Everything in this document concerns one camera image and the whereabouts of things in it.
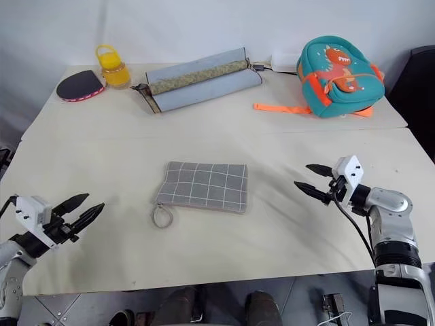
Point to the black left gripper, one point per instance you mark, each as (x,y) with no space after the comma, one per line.
(57,228)

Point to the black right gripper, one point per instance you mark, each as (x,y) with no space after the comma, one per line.
(338,189)

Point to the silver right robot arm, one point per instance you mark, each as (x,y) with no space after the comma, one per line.
(391,207)

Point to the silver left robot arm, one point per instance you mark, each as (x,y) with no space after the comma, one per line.
(7,258)

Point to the grey checked fabric pouch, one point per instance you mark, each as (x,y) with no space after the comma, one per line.
(204,187)

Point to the teal dinosaur backpack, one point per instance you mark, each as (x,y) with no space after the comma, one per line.
(355,99)

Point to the small dark rounded shape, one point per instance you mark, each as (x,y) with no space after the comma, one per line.
(122,318)

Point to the black table tennis paddle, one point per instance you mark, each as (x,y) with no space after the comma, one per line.
(76,86)

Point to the large dark rounded shape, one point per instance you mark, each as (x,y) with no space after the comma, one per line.
(263,310)
(176,307)

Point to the black chair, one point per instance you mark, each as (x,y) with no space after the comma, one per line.
(418,88)

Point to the yellow plastic jar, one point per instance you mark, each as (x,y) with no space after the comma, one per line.
(115,74)

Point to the open blue-grey fabric pouch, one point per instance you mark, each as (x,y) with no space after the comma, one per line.
(207,89)

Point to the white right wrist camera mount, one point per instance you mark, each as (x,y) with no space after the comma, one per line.
(350,169)

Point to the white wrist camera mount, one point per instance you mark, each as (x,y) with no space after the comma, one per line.
(31,210)
(350,169)

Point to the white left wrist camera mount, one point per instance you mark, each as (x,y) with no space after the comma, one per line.
(31,210)

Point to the metal bracket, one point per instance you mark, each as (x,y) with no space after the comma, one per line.
(334,305)

